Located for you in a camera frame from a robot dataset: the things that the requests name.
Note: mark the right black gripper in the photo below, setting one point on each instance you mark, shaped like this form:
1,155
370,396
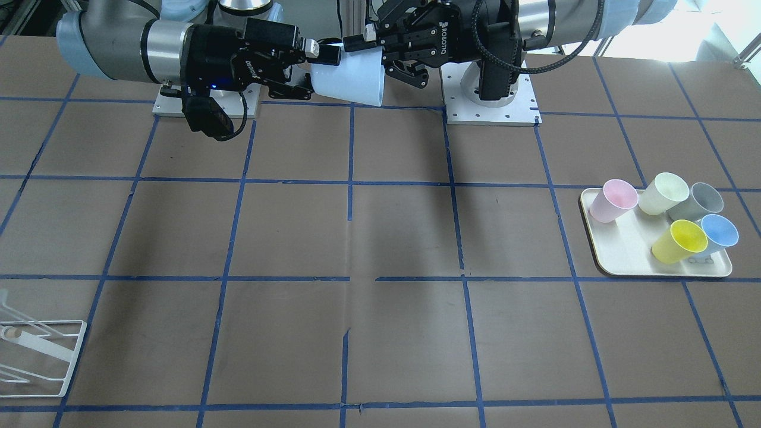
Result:
209,55

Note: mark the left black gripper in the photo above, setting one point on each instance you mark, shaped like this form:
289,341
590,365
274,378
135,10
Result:
461,30

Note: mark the light blue plastic cup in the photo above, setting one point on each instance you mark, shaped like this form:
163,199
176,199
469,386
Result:
359,77

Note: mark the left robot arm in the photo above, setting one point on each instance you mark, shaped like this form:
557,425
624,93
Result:
554,32

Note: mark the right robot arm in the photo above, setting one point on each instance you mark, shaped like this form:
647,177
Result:
133,41

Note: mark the pink plastic cup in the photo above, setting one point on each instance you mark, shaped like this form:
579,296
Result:
615,198

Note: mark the white plastic cup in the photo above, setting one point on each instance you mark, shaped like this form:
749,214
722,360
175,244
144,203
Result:
664,192

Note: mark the grey plastic cup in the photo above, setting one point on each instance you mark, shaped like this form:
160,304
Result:
702,200

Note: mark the yellow plastic cup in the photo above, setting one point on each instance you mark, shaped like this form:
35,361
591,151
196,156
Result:
682,240

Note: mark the aluminium frame post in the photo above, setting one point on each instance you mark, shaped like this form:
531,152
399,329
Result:
353,17

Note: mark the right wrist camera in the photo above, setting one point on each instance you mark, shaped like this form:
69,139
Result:
204,115

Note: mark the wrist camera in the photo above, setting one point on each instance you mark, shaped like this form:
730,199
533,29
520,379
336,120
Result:
501,41
204,115

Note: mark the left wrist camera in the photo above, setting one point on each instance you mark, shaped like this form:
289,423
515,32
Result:
501,41

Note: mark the white wire cup rack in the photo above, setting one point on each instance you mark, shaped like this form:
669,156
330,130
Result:
38,356

